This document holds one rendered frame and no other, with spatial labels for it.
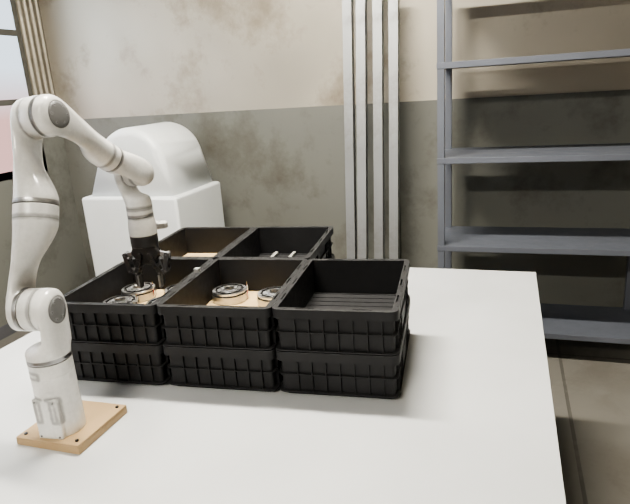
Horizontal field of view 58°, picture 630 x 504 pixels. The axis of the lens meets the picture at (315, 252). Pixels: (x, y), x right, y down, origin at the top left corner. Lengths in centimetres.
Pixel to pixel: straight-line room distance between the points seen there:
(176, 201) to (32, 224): 201
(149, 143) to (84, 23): 128
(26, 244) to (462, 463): 100
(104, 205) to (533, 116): 247
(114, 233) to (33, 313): 229
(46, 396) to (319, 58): 269
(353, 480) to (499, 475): 28
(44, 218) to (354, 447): 81
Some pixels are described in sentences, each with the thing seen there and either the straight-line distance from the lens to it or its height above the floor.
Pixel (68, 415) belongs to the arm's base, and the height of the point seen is 77.
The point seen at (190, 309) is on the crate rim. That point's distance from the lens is 143.
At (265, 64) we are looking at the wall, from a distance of 371.
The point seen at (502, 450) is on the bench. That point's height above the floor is 70.
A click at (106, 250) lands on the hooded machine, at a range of 364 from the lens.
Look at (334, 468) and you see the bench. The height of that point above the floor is 70.
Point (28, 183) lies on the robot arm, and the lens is 136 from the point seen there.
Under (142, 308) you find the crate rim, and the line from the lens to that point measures 149.
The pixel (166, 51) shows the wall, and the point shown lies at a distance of 403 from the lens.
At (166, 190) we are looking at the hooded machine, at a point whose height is 91.
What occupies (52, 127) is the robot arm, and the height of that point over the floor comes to 138.
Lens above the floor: 143
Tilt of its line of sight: 16 degrees down
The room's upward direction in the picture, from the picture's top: 4 degrees counter-clockwise
